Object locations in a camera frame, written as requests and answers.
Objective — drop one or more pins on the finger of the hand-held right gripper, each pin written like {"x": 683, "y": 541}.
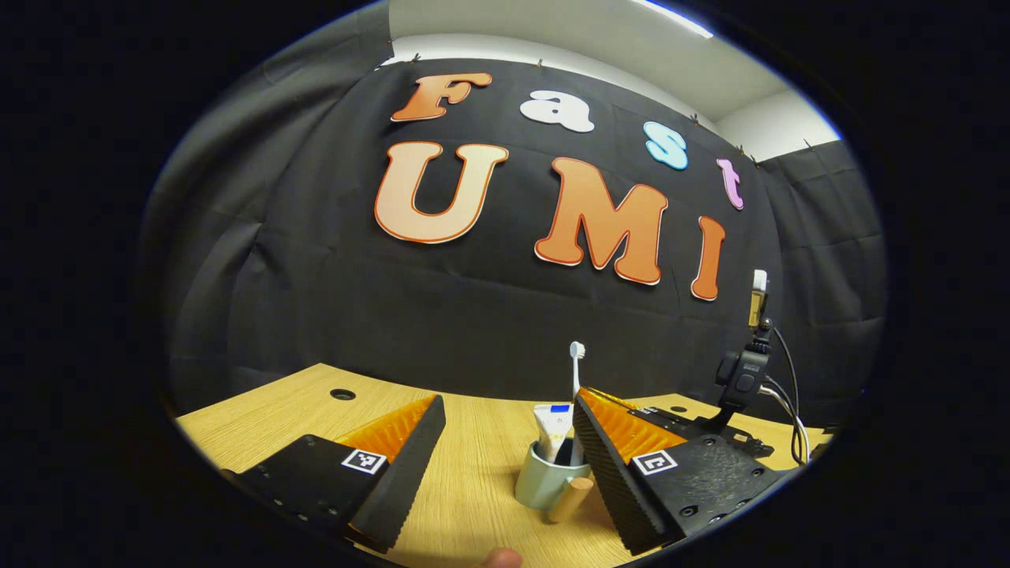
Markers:
{"x": 671, "y": 418}

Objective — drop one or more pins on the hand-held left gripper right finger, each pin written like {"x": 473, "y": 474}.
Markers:
{"x": 607, "y": 473}

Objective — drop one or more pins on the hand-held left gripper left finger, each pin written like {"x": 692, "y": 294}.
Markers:
{"x": 406, "y": 473}

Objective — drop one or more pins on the white toothpaste tube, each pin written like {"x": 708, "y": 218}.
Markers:
{"x": 552, "y": 430}

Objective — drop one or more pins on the white toothbrush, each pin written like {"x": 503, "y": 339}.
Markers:
{"x": 577, "y": 371}

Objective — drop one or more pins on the light wooden desktop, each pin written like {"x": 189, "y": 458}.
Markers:
{"x": 481, "y": 442}

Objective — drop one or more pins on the black backdrop cloth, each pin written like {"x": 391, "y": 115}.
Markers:
{"x": 316, "y": 300}

